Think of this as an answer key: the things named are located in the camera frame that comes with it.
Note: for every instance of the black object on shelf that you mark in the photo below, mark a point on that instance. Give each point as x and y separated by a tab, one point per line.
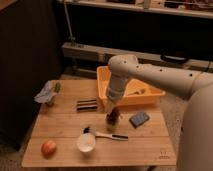
177	57

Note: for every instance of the red orange apple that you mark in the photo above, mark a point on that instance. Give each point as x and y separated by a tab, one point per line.
48	148

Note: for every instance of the dark grape bunch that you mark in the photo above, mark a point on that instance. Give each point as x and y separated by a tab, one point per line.
115	113

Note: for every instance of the metal shelf post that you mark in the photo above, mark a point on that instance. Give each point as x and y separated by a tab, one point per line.
72	38

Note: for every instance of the blue sponge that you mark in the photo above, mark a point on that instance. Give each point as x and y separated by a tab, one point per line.
139	119

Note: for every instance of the wooden utensil in bin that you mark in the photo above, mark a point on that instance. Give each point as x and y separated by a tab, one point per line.
137	92

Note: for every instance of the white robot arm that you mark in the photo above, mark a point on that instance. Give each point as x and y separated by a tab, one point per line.
196	139

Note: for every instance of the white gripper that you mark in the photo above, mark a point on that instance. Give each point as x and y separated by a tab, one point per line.
110	105

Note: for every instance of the upper shelf board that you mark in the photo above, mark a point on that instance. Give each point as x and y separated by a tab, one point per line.
139	8

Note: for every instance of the crumpled white cloth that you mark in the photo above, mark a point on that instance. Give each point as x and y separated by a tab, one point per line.
46	94

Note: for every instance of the orange plastic bin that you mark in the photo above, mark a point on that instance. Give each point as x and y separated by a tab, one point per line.
151	95

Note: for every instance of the striped dark block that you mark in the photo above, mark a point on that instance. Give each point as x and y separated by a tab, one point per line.
90	104

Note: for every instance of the green item on cloth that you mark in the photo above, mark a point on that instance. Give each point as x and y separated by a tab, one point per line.
57	87

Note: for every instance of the lower metal shelf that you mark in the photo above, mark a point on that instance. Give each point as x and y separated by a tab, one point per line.
103	54

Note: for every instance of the clear plastic cup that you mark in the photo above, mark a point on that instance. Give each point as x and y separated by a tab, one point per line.
111	126

